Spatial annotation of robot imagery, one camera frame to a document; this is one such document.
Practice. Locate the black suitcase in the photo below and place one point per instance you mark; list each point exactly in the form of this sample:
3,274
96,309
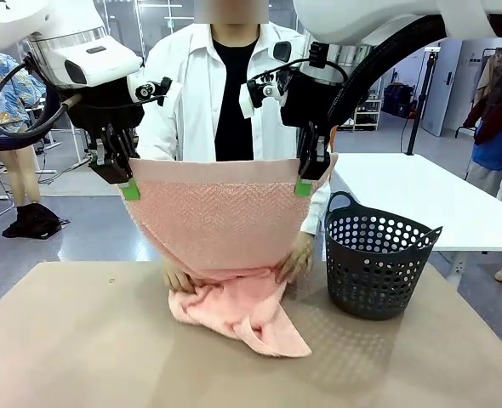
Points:
397,100

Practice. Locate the person in white shirt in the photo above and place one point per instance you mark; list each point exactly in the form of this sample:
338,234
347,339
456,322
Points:
191,106

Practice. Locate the person's left forearm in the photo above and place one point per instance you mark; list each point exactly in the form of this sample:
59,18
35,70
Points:
319,208

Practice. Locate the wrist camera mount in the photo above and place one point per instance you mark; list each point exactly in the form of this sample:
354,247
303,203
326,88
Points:
149,89
266,91

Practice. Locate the grey door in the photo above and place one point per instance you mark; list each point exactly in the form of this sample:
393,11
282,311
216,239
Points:
451,85

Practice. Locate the person's left hand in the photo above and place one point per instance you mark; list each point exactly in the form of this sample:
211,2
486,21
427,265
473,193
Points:
298,259

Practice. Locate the wooden shoe shelf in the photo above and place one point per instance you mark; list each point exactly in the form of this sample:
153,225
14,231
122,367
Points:
368,115

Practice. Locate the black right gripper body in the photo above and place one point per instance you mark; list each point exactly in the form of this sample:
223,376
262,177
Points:
308,104

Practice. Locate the person's right hand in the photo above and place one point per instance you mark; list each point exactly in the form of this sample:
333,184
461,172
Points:
176,280

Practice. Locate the black clothes heap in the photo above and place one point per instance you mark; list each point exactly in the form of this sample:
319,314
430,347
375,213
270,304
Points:
32,223

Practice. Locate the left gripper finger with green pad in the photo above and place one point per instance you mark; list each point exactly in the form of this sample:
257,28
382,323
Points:
106,168
128,189

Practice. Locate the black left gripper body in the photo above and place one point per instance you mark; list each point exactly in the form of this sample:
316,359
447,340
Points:
106,112

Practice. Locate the white table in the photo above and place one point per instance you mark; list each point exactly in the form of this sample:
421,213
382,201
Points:
425,195

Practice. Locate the pink towel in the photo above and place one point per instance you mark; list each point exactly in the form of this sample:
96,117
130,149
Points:
217,221

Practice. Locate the blue hanging garment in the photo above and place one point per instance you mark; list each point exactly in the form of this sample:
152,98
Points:
495,149

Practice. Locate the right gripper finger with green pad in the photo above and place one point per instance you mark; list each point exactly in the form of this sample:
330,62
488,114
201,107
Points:
304,187
324,163

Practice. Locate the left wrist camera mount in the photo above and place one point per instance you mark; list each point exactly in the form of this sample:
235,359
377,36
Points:
149,89

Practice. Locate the tall black tripod stand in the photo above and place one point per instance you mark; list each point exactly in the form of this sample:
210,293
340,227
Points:
417,106

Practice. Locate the black clothes rack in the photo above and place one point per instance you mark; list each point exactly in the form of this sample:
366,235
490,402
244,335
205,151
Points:
485,53

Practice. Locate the beige hanging coat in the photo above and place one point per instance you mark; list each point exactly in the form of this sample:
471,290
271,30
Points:
487,81

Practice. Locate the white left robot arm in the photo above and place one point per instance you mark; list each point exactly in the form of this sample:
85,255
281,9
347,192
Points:
64,42

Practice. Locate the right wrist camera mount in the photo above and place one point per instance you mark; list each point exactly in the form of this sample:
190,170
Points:
266,91

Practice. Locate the mannequin in floral shirt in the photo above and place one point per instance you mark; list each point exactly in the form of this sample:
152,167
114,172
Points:
4,85

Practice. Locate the black perforated laundry basket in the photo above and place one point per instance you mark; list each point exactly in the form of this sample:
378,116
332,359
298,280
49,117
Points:
374,276

